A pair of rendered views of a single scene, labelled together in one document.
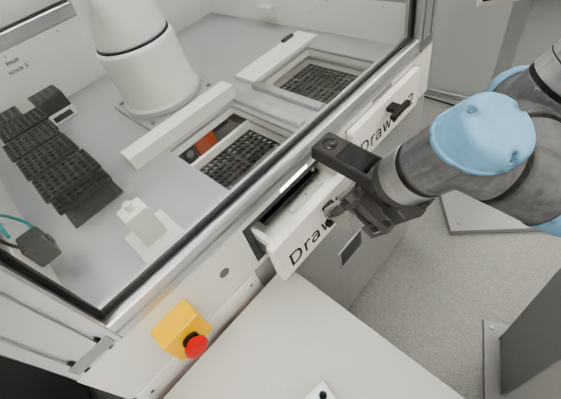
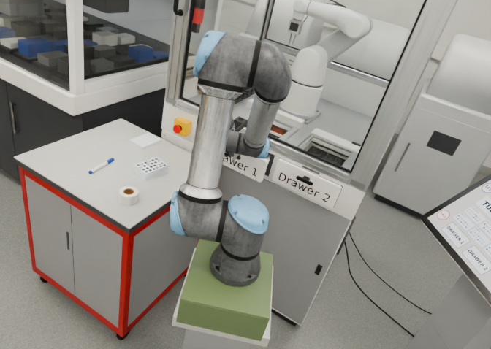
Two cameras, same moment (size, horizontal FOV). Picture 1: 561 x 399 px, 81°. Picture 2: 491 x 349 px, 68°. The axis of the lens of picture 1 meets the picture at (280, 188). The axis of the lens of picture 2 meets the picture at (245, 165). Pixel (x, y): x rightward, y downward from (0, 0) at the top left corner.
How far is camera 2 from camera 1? 1.31 m
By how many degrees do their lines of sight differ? 45
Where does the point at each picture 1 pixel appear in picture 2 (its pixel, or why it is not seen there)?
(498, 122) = not seen: hidden behind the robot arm
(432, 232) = not seen: outside the picture
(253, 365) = (174, 156)
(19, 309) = (176, 72)
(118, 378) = (166, 116)
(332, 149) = (238, 120)
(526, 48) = (447, 304)
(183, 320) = (183, 121)
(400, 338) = not seen: hidden behind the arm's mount
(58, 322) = (176, 84)
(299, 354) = (179, 167)
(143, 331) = (179, 113)
